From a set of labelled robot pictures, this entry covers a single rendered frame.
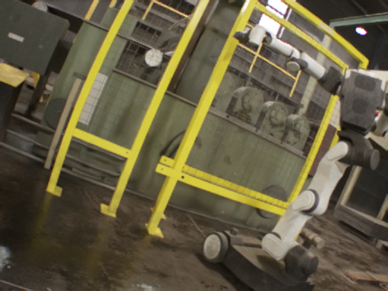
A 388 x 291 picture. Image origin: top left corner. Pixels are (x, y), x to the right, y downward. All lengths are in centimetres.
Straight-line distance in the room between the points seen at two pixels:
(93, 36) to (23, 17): 65
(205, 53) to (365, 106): 156
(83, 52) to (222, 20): 123
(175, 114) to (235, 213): 115
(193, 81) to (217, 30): 52
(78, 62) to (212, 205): 178
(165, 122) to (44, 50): 123
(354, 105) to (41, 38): 233
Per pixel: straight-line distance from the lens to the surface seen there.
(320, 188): 187
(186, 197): 298
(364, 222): 735
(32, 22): 278
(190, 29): 208
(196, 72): 279
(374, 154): 178
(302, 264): 184
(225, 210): 318
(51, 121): 266
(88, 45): 267
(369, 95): 180
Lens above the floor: 76
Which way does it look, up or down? 4 degrees down
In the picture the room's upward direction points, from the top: 24 degrees clockwise
